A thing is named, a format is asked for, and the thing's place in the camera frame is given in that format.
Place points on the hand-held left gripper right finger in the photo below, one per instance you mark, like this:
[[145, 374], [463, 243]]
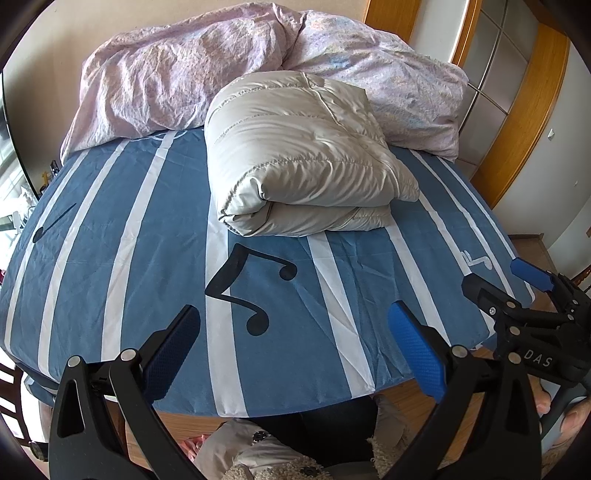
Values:
[[418, 350]]

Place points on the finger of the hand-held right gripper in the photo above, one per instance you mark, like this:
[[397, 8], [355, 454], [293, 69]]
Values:
[[531, 272], [489, 295]]

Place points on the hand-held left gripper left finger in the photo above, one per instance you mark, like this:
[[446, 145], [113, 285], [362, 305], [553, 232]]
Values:
[[173, 346]]

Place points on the beige quilted down jacket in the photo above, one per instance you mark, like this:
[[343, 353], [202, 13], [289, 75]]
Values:
[[300, 152]]

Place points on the person's right hand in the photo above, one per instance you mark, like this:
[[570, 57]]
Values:
[[544, 401]]

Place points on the blue white striped bed sheet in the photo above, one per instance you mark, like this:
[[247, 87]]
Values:
[[138, 277]]

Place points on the pink slipper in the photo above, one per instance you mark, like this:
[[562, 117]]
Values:
[[190, 446]]

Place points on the person's beige coat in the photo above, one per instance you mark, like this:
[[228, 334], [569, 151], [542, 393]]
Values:
[[244, 457]]

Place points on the dark wooden chair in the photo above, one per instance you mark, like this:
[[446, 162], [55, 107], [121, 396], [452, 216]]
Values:
[[9, 392]]

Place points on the wooden framed glass door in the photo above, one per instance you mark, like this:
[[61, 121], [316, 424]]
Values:
[[545, 92]]

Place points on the flat screen television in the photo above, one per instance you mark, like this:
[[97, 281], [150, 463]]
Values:
[[9, 152]]

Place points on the pink floral quilt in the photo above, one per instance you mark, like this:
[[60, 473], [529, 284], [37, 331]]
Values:
[[161, 78]]

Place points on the wooden wall panel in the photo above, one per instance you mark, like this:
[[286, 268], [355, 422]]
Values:
[[377, 11]]

